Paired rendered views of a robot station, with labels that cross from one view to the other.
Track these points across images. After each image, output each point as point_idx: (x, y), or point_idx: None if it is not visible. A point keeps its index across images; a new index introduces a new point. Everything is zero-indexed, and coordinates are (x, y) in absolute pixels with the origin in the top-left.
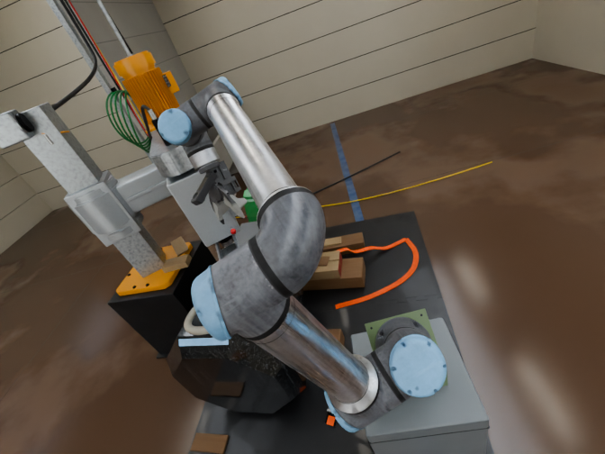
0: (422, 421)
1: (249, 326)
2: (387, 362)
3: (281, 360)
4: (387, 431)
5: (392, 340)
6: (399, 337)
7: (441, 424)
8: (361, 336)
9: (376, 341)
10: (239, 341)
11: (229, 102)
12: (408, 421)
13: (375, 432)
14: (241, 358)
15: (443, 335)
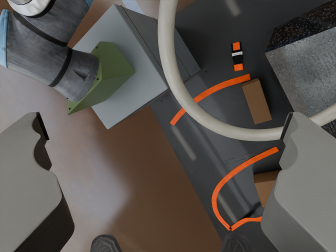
0: (86, 39)
1: None
2: (15, 25)
3: None
4: (102, 17)
5: (30, 54)
6: (18, 57)
7: (77, 43)
8: (157, 90)
9: (90, 67)
10: (335, 22)
11: None
12: (94, 33)
13: (108, 10)
14: (324, 10)
15: (100, 113)
